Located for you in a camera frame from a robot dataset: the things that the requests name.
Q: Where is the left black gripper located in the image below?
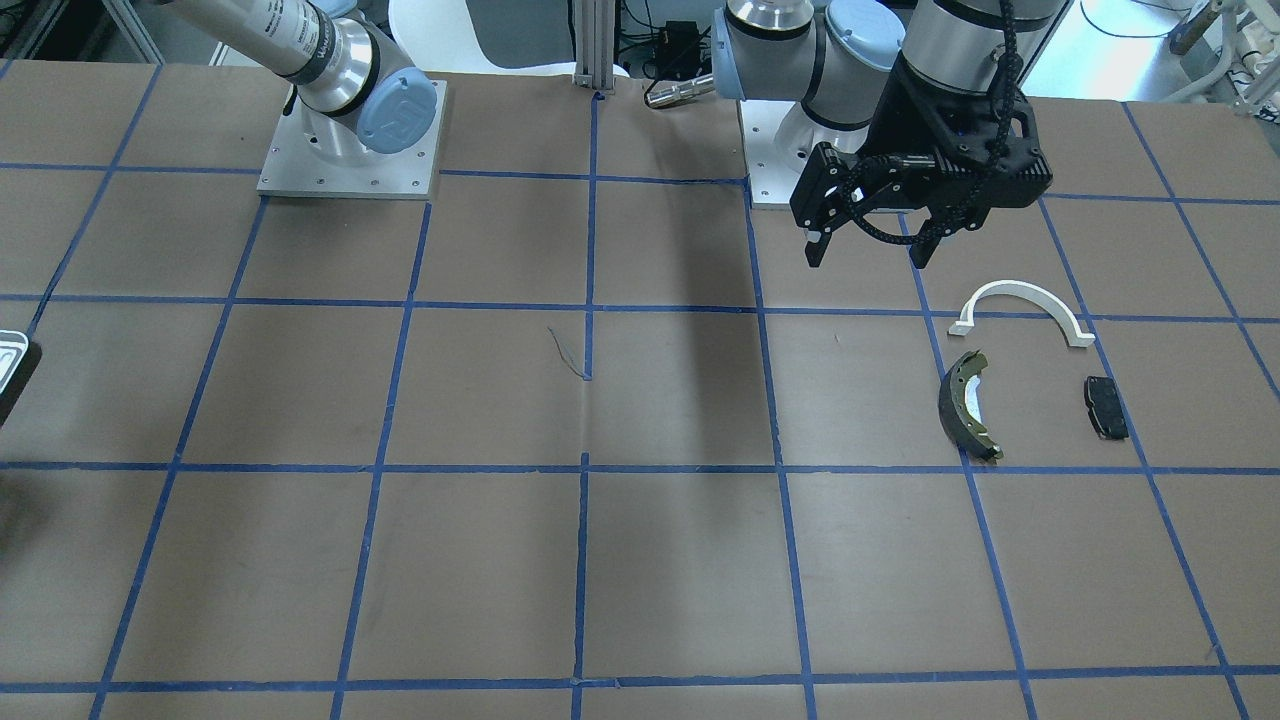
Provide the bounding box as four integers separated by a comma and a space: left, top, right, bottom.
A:
790, 56, 1053, 270

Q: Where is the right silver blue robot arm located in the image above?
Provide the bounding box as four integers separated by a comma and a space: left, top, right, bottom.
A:
163, 1, 438, 154

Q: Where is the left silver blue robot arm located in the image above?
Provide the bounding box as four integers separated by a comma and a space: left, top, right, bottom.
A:
710, 1, 1064, 269

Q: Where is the ribbed silver metal tray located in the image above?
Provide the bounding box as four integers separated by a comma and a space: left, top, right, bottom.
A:
1, 329, 31, 395

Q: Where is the green brake shoe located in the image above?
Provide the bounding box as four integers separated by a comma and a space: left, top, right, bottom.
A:
937, 350, 1004, 462

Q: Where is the silver metal cylinder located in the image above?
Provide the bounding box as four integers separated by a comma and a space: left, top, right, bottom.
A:
643, 74, 716, 110

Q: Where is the black brake pad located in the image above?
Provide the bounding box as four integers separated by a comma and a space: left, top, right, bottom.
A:
1083, 375, 1130, 441

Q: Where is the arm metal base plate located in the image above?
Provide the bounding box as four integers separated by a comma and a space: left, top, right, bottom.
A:
257, 79, 448, 200
739, 100, 870, 211

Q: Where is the white curved plastic bracket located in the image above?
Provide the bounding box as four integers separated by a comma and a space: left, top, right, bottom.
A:
948, 281, 1097, 348

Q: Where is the aluminium frame post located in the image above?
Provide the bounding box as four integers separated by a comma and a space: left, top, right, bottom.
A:
570, 0, 617, 96

